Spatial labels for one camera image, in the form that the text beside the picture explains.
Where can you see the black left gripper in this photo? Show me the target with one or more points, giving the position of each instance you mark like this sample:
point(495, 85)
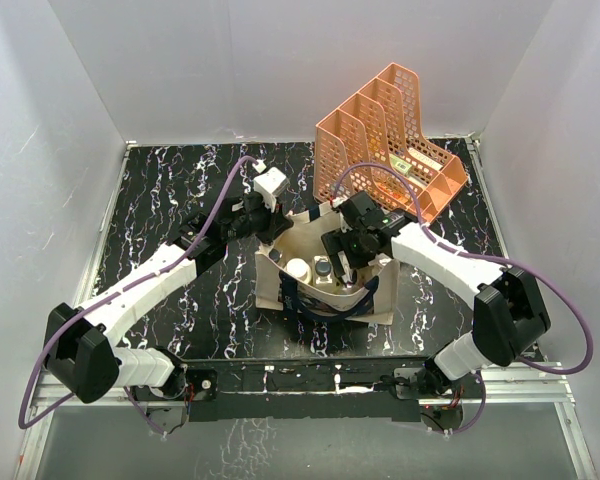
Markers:
point(275, 222)

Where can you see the peach plastic file organizer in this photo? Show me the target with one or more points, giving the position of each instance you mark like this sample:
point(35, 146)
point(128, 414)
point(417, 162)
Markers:
point(374, 142)

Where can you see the small clear square bottle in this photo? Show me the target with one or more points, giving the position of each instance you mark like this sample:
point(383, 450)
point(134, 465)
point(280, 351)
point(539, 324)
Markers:
point(276, 256)

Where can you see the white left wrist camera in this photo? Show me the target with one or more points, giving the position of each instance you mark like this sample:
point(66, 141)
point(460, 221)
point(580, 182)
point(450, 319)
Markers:
point(270, 185)

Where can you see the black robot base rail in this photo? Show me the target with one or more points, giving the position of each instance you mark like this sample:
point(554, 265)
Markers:
point(394, 387)

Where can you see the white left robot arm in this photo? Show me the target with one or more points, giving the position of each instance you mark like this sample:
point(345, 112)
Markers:
point(83, 342)

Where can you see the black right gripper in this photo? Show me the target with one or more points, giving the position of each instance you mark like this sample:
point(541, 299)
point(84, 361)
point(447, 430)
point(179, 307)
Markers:
point(337, 241)

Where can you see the aluminium table frame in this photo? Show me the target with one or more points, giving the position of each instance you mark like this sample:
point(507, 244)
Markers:
point(519, 383)

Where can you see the cream canvas tote bag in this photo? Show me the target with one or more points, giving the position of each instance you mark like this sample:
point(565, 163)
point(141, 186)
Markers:
point(372, 299)

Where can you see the large clear square bottle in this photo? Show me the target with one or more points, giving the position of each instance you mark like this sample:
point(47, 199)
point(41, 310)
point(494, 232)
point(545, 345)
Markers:
point(322, 275)

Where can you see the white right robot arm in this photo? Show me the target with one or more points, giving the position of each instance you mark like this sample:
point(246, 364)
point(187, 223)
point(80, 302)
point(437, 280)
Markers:
point(509, 313)

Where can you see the cream round cap bottle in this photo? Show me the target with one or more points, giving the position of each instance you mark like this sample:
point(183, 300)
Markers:
point(299, 269)

